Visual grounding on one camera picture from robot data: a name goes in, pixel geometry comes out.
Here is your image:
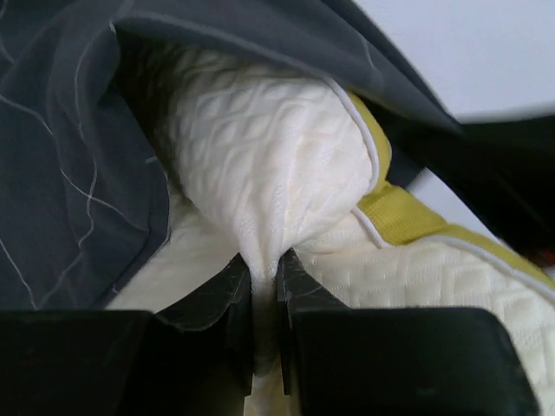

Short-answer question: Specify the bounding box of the cream yellow-edged pillow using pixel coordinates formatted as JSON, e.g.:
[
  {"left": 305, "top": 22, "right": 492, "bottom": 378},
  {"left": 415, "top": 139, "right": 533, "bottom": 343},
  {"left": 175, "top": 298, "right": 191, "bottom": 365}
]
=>
[{"left": 110, "top": 41, "right": 554, "bottom": 415}]

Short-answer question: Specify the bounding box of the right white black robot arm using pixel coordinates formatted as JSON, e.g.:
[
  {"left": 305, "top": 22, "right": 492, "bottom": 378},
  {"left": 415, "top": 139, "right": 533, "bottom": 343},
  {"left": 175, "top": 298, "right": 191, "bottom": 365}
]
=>
[{"left": 385, "top": 115, "right": 554, "bottom": 267}]

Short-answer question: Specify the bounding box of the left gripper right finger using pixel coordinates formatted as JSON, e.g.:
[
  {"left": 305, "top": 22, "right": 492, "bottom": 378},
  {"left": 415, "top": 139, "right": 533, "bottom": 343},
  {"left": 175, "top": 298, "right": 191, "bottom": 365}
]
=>
[{"left": 277, "top": 250, "right": 540, "bottom": 415}]

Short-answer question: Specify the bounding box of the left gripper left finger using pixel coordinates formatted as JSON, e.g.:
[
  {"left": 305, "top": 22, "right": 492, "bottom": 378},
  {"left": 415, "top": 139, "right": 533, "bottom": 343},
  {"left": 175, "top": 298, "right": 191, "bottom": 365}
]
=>
[{"left": 1, "top": 257, "right": 252, "bottom": 415}]

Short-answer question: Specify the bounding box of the dark grey checked pillowcase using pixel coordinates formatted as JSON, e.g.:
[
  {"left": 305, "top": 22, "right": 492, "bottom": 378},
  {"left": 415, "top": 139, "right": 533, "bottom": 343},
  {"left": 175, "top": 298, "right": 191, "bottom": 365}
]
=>
[{"left": 1, "top": 0, "right": 459, "bottom": 310}]

